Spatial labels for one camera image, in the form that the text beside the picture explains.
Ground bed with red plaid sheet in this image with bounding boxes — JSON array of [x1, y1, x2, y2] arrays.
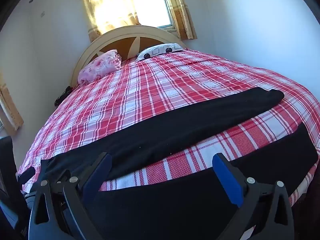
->
[[16, 49, 320, 207]]

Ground tan patterned curtain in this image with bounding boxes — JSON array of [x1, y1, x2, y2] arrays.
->
[[162, 0, 198, 40]]

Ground dark cloth beside bed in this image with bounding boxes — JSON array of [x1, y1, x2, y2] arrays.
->
[[54, 86, 73, 106]]

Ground window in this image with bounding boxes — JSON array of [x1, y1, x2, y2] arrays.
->
[[130, 0, 174, 29]]

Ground yellow sheer curtain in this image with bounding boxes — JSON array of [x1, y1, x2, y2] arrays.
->
[[77, 0, 140, 43]]

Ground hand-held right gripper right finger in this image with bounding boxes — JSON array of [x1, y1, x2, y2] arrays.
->
[[212, 152, 295, 240]]

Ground white patterned pillow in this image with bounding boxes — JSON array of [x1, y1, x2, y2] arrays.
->
[[136, 43, 183, 61]]

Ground dark furniture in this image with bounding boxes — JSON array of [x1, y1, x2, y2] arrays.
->
[[0, 136, 19, 205]]

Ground cream wooden headboard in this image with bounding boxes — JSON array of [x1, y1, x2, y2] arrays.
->
[[71, 25, 187, 87]]

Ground black pants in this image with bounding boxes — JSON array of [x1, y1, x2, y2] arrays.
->
[[40, 87, 319, 240]]

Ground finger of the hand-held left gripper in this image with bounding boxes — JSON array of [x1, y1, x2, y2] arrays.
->
[[17, 166, 36, 183]]

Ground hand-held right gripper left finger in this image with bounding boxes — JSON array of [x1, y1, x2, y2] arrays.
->
[[28, 152, 112, 240]]

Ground pink floral pillow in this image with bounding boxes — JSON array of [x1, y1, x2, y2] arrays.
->
[[78, 49, 122, 84]]

